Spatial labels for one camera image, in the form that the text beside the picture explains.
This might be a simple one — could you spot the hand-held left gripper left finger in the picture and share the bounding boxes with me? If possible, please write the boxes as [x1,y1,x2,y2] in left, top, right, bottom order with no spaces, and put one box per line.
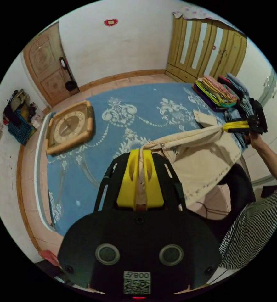
[116,149,140,205]

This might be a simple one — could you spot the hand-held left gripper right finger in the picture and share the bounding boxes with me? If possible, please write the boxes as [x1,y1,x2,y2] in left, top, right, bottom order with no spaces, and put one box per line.
[143,149,164,206]

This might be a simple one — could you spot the brick yellow pants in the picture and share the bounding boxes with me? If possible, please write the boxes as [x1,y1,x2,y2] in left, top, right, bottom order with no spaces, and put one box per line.
[135,109,242,211]

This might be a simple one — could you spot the person's right forearm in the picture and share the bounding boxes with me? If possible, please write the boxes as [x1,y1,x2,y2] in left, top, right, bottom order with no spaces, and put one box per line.
[251,140,277,184]

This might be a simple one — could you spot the person's right hand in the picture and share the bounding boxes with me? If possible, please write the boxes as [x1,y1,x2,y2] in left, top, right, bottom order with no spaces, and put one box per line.
[248,131,264,149]

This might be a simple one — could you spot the pile of clothes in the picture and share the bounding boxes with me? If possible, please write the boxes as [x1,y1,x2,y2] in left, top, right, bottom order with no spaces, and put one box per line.
[192,72,257,149]

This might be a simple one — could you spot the yellow wooden wardrobe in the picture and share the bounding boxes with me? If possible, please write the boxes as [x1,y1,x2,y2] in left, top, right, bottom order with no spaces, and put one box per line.
[165,6,248,83]

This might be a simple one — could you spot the bed with blue patterned sheet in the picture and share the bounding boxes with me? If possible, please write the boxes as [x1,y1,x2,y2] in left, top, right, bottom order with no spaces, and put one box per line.
[34,82,250,237]

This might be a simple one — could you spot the person's body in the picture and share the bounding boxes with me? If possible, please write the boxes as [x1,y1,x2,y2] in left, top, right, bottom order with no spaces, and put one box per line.
[200,162,277,270]

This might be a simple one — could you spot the blue checked bag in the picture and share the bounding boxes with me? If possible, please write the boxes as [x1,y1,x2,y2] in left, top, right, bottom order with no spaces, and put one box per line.
[2,89,45,146]

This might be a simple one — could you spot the brown wooden door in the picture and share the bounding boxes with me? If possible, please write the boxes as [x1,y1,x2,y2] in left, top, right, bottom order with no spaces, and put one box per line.
[22,20,80,107]

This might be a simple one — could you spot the square wooden wall clock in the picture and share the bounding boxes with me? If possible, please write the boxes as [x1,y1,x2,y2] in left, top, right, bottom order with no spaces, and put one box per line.
[45,100,94,155]

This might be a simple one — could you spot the black long-handled dustpan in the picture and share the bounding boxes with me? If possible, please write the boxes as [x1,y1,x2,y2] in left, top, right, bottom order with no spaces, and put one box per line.
[59,56,77,92]

